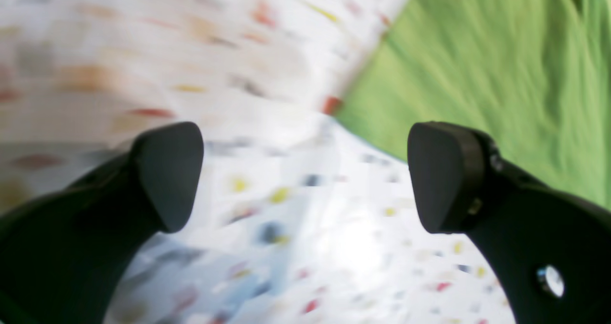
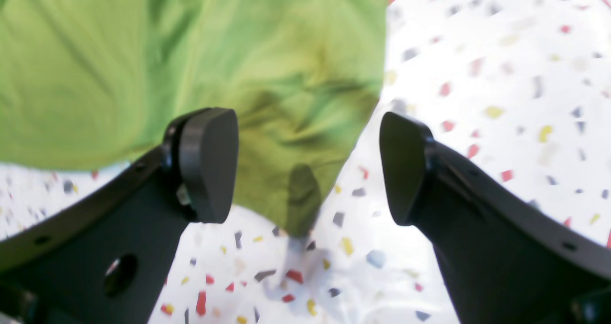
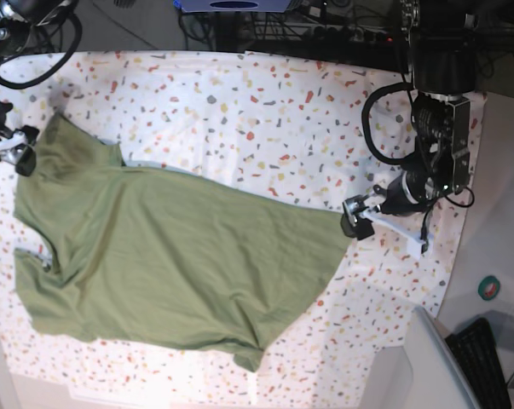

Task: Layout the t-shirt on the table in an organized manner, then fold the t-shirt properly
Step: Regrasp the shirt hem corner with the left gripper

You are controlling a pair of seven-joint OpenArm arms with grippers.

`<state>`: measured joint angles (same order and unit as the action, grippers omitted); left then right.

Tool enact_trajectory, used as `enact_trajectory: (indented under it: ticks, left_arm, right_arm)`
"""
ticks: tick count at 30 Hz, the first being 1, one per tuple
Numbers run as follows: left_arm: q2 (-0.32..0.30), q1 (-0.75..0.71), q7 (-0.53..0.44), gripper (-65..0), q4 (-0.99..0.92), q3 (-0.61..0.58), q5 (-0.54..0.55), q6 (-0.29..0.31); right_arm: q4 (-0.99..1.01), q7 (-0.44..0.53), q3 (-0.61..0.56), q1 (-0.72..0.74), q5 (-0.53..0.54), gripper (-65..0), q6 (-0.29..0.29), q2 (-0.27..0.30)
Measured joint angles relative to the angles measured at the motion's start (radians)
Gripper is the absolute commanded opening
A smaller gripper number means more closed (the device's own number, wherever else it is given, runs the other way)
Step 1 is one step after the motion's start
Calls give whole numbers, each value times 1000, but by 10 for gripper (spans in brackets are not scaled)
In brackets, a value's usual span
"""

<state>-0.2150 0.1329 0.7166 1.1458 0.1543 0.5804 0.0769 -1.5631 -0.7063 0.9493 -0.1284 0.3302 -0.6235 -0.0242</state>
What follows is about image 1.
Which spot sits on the green t-shirt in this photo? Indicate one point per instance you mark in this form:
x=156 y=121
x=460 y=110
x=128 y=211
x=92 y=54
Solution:
x=533 y=74

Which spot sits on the terrazzo patterned tablecloth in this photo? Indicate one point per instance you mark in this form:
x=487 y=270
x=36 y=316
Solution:
x=296 y=220

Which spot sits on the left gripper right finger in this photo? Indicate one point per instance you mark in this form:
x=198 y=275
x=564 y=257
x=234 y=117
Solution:
x=551 y=251

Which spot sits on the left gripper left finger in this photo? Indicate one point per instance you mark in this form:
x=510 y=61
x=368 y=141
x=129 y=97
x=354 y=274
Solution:
x=62 y=255

